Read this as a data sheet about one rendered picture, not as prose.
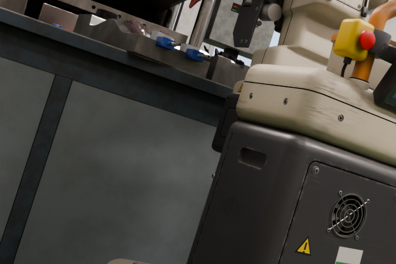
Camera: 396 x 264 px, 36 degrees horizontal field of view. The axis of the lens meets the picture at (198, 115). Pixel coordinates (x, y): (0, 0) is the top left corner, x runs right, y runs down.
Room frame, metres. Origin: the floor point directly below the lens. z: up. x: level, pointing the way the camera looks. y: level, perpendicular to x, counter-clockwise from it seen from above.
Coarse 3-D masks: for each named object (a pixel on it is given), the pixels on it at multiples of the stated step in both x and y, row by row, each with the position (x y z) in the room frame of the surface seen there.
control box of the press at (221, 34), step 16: (224, 0) 2.80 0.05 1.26; (240, 0) 2.82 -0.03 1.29; (224, 16) 2.80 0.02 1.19; (208, 32) 2.83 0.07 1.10; (224, 32) 2.81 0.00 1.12; (256, 32) 2.85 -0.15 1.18; (272, 32) 2.88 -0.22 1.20; (224, 48) 2.94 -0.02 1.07; (240, 48) 2.84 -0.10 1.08; (256, 48) 2.86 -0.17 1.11
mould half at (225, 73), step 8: (216, 56) 1.92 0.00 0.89; (216, 64) 1.90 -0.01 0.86; (224, 64) 1.91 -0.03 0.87; (208, 72) 1.95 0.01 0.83; (216, 72) 1.90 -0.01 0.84; (224, 72) 1.91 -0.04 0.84; (232, 72) 1.92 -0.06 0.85; (240, 72) 1.93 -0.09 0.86; (216, 80) 1.91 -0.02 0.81; (224, 80) 1.91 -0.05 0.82; (232, 80) 1.92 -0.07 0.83; (240, 80) 1.93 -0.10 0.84
